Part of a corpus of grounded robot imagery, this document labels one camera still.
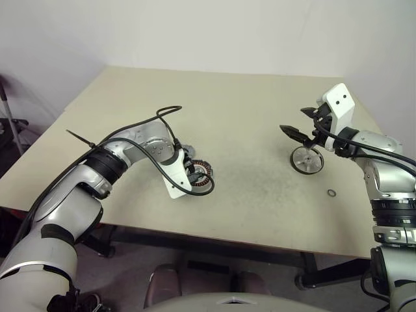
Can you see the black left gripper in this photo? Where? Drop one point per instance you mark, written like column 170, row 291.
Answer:
column 189, row 164

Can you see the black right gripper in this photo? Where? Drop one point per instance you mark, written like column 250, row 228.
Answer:
column 326, row 118

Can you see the grey motor housing with stator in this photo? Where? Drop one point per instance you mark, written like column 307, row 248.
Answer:
column 206, row 169

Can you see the spoked silver rotor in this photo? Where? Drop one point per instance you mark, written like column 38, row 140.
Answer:
column 307, row 159

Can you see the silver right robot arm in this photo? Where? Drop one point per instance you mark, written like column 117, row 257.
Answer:
column 386, row 175

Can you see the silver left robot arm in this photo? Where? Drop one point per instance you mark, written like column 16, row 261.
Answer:
column 65, row 208

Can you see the dark maroon rounded shape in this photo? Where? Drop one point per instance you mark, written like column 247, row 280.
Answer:
column 162, row 284
column 250, row 282

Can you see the grey robot torso shell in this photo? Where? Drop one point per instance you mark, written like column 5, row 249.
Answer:
column 260, row 304

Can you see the grey metal stand pole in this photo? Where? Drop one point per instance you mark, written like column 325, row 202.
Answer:
column 13, row 125

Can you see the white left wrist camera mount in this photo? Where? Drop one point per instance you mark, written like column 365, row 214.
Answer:
column 175, row 177

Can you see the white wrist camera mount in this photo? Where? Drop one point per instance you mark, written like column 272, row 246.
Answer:
column 175, row 177
column 339, row 109

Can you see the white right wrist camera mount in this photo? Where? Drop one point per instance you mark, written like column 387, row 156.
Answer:
column 339, row 109

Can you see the black table frame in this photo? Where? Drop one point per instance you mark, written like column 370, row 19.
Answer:
column 310, row 269

